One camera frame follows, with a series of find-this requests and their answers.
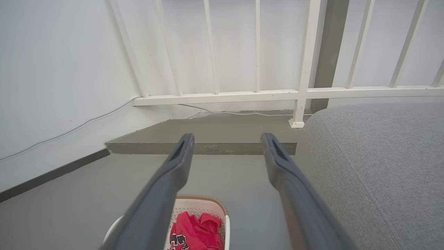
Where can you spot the white railing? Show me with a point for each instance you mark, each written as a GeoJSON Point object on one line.
{"type": "Point", "coordinates": [242, 96]}

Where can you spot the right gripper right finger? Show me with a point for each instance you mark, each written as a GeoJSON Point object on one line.
{"type": "Point", "coordinates": [305, 208]}

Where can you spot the raised concrete step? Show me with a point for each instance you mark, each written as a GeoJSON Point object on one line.
{"type": "Point", "coordinates": [222, 130]}

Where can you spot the grey fabric sofa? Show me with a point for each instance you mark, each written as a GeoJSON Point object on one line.
{"type": "Point", "coordinates": [381, 166]}

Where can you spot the white perforated laundry basket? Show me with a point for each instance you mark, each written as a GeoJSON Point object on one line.
{"type": "Point", "coordinates": [208, 206]}

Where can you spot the black baseboard strip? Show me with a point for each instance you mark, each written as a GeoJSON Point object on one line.
{"type": "Point", "coordinates": [52, 175]}

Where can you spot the red basketball jersey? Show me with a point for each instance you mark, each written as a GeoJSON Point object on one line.
{"type": "Point", "coordinates": [194, 229]}

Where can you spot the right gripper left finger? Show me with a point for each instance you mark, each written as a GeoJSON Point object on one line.
{"type": "Point", "coordinates": [156, 198]}

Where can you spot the dark grey pillar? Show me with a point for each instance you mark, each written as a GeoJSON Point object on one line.
{"type": "Point", "coordinates": [331, 41]}

